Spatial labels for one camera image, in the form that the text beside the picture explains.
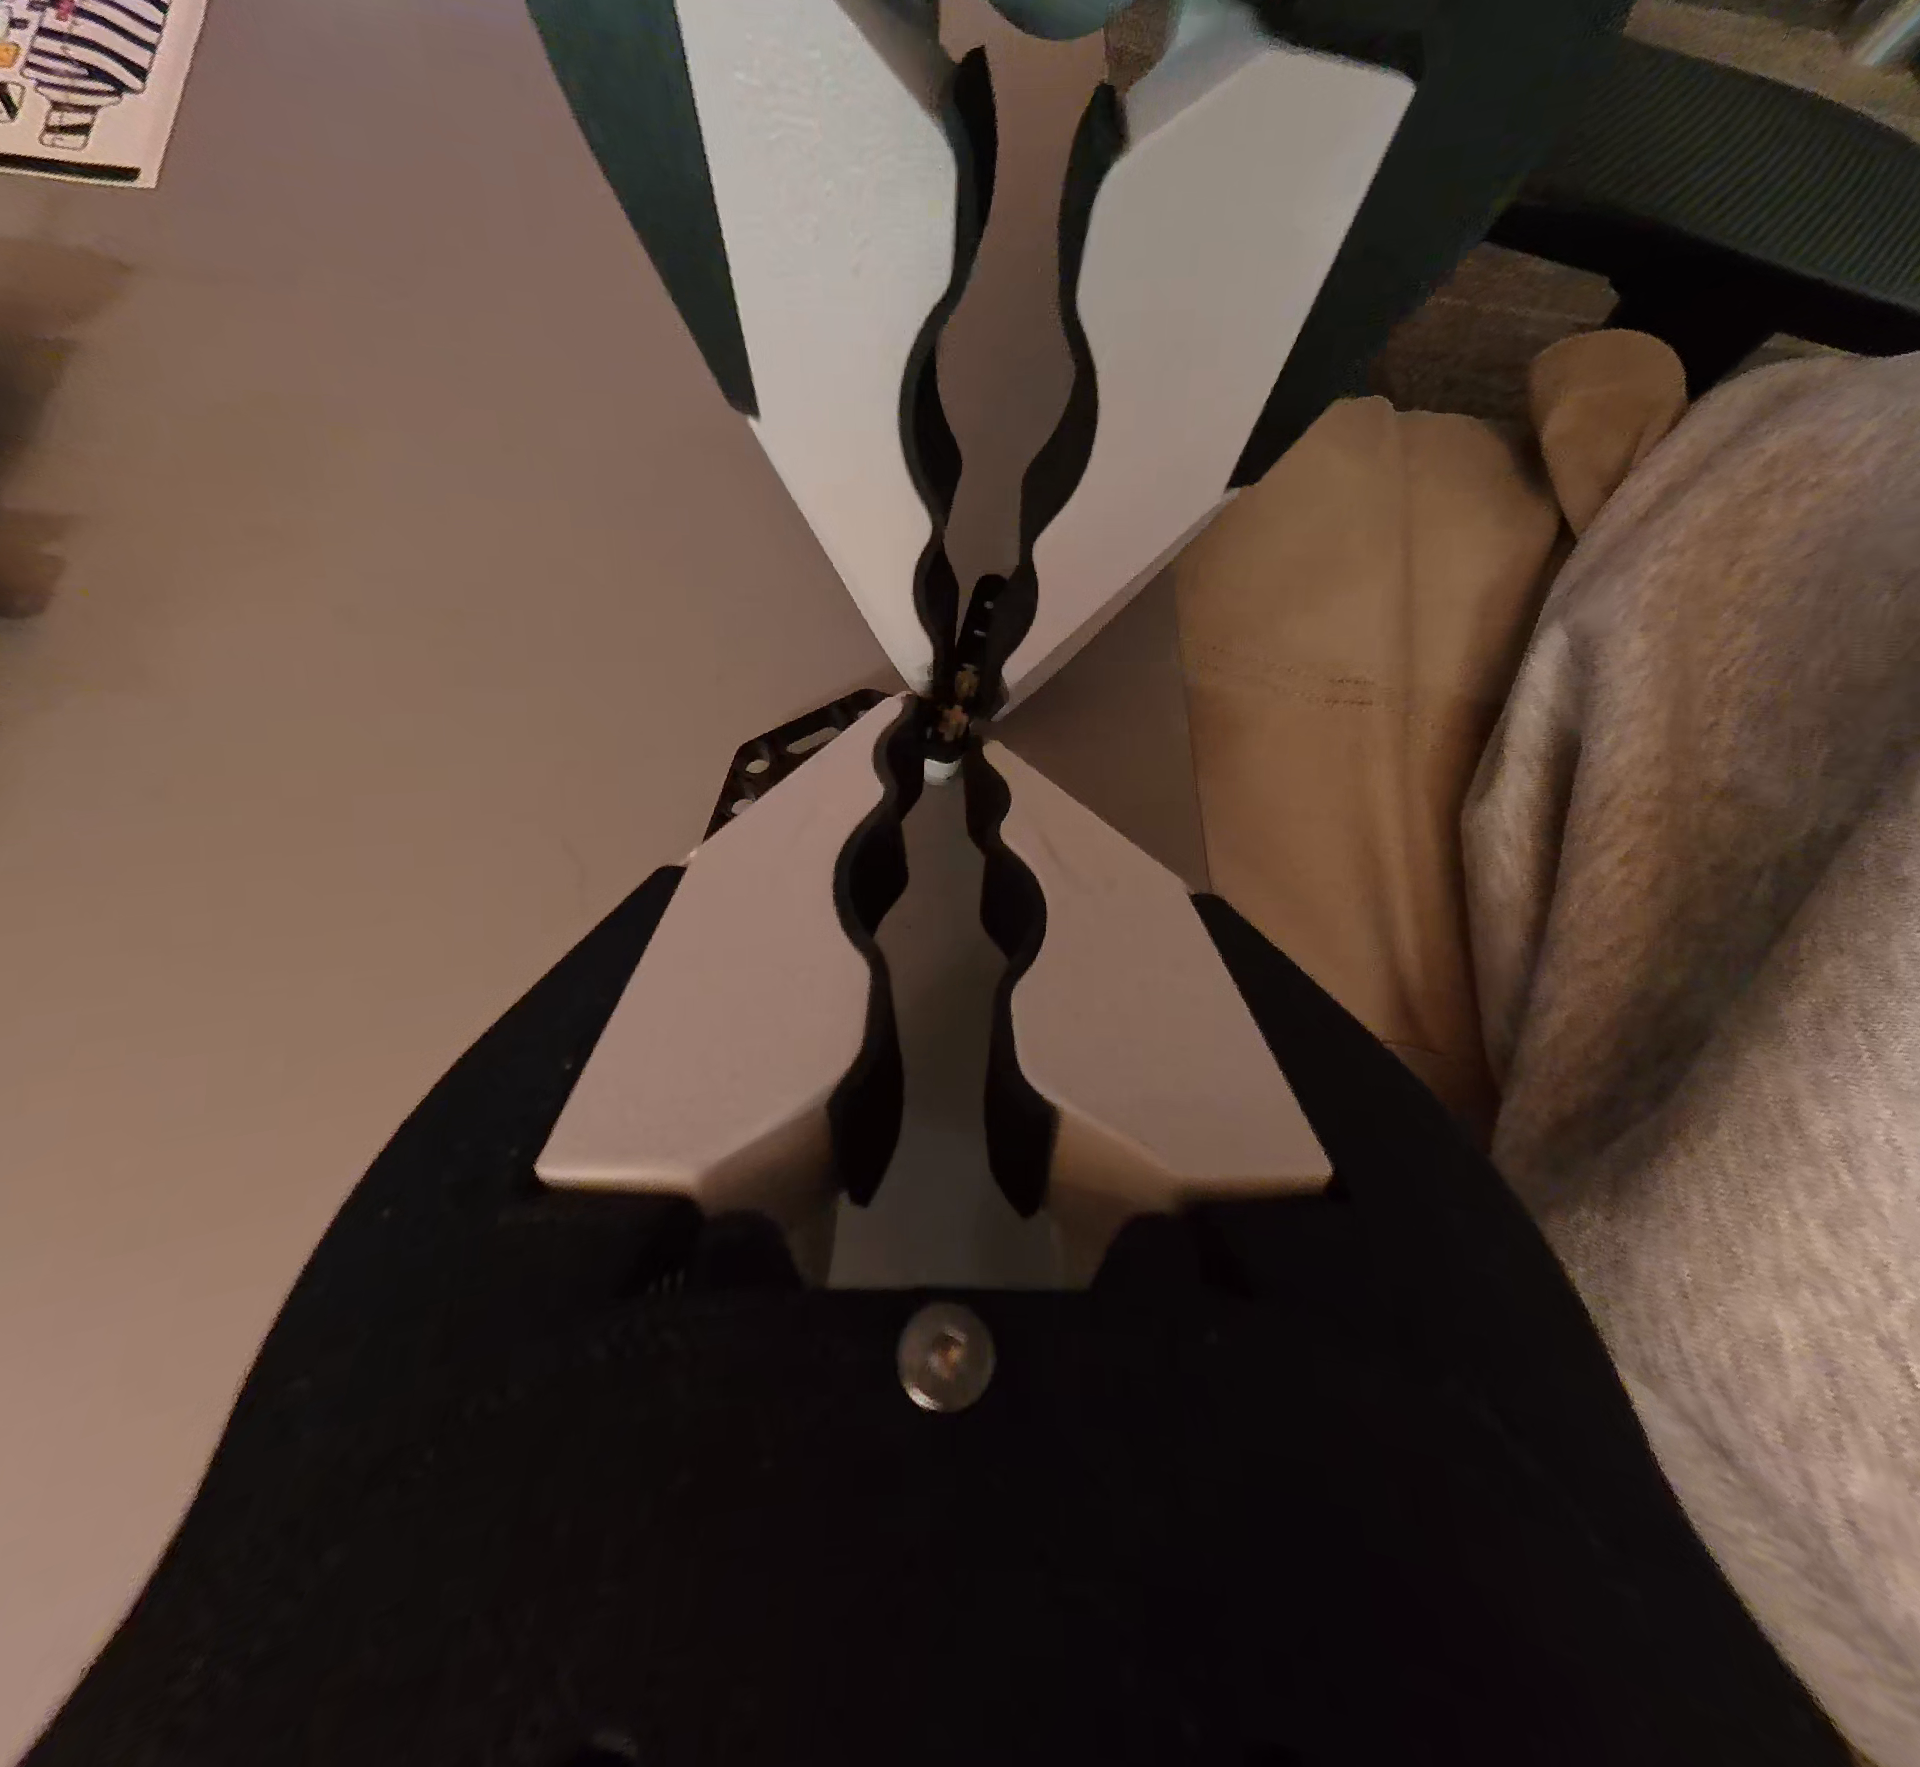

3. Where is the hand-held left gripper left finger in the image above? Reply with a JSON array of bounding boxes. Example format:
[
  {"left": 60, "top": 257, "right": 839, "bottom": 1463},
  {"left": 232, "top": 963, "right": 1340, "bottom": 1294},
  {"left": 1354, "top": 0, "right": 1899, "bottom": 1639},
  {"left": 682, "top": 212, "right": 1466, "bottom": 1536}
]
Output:
[{"left": 532, "top": 694, "right": 932, "bottom": 1286}]

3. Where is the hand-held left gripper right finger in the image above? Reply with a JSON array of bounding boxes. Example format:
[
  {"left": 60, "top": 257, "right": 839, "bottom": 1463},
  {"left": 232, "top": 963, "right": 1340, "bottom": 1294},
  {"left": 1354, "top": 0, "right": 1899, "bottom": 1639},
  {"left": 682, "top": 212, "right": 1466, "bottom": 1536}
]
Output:
[{"left": 968, "top": 740, "right": 1338, "bottom": 1286}]

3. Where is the black office chair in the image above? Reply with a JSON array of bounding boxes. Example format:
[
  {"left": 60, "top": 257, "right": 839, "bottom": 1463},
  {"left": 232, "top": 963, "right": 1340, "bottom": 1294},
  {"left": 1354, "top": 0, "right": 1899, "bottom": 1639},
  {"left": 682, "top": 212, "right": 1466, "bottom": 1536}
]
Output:
[{"left": 1476, "top": 35, "right": 1920, "bottom": 351}]

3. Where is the zebra striped paper sheet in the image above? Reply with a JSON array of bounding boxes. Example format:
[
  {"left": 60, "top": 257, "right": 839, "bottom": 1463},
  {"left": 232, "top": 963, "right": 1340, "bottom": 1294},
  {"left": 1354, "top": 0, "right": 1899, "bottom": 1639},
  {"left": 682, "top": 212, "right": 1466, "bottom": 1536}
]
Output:
[{"left": 0, "top": 0, "right": 230, "bottom": 191}]

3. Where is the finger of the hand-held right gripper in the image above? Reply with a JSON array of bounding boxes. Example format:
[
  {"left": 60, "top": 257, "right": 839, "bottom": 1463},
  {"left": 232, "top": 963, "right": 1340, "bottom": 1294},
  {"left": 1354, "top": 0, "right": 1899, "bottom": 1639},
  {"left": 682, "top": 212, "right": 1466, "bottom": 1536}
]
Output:
[
  {"left": 988, "top": 0, "right": 1421, "bottom": 728},
  {"left": 670, "top": 0, "right": 1001, "bottom": 697}
]

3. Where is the black lego beam assembly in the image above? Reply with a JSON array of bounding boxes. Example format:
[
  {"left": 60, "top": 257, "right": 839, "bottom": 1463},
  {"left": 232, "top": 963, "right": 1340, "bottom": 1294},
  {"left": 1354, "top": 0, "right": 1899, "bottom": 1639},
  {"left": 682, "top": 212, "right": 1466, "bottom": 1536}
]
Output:
[{"left": 727, "top": 574, "right": 1011, "bottom": 830}]

